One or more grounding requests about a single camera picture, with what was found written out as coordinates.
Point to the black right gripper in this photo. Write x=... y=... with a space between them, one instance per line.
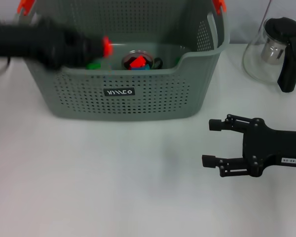
x=276 y=145

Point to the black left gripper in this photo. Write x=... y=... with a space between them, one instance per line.
x=27 y=42

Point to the green rectangular block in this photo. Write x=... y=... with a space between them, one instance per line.
x=93 y=65

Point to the small red square block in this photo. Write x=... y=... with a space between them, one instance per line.
x=107 y=48

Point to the bright red slope block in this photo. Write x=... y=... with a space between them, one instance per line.
x=137 y=62

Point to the blue square block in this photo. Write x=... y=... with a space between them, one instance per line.
x=138 y=69

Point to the teal square block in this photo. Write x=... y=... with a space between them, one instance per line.
x=147 y=67

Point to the glass teacup black sleeve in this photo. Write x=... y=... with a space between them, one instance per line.
x=156 y=63

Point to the green notched small block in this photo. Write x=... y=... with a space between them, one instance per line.
x=177 y=60

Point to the grey perforated storage bin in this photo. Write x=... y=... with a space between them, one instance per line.
x=138 y=98

